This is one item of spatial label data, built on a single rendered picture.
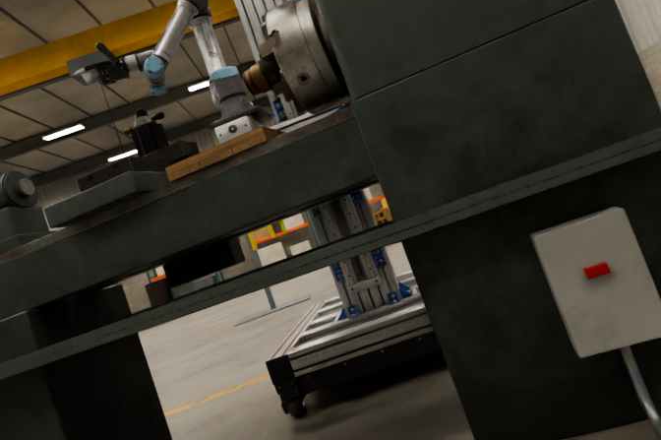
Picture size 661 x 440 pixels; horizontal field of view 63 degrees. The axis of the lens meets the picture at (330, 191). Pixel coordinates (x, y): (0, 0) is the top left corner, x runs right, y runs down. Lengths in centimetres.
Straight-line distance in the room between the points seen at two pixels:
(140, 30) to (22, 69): 264
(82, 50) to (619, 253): 1247
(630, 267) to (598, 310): 11
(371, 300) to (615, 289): 132
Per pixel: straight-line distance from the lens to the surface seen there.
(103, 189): 156
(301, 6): 147
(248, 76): 158
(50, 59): 1331
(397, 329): 201
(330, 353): 205
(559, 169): 117
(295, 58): 142
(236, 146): 141
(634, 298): 122
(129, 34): 1287
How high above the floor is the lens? 58
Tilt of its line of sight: 4 degrees up
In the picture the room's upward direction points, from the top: 20 degrees counter-clockwise
